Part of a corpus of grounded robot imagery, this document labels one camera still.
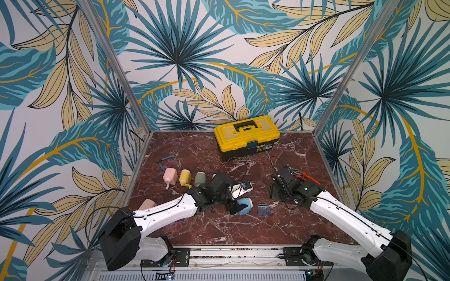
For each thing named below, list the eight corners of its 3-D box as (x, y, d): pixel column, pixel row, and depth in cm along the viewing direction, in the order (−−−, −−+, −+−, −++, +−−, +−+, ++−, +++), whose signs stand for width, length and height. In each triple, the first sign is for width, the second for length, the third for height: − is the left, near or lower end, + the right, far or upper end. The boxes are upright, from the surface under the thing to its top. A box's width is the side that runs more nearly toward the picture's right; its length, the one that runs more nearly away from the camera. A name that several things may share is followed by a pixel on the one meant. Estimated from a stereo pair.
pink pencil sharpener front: (164, 189, 95) (161, 183, 89) (168, 174, 101) (165, 167, 95) (177, 189, 95) (175, 183, 90) (180, 174, 101) (178, 167, 95)
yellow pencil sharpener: (180, 190, 95) (178, 183, 89) (183, 176, 100) (180, 169, 94) (191, 190, 95) (189, 183, 89) (193, 176, 100) (191, 169, 94)
